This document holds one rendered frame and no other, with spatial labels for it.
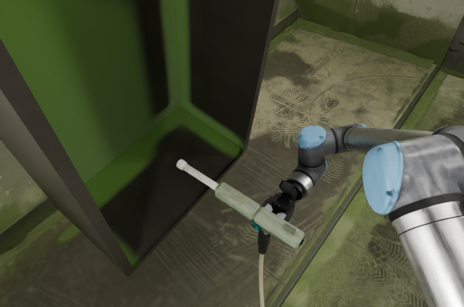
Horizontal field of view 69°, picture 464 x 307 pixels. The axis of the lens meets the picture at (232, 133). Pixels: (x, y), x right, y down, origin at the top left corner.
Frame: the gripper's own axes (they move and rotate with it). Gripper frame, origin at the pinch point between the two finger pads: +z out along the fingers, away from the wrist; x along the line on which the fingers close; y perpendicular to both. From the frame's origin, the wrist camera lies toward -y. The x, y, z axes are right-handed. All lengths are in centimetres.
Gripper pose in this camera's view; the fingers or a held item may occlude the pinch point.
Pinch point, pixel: (263, 226)
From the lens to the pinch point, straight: 107.0
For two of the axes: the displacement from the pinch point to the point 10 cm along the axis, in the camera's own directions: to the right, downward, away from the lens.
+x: -8.0, -4.2, 4.3
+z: -6.0, 5.3, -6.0
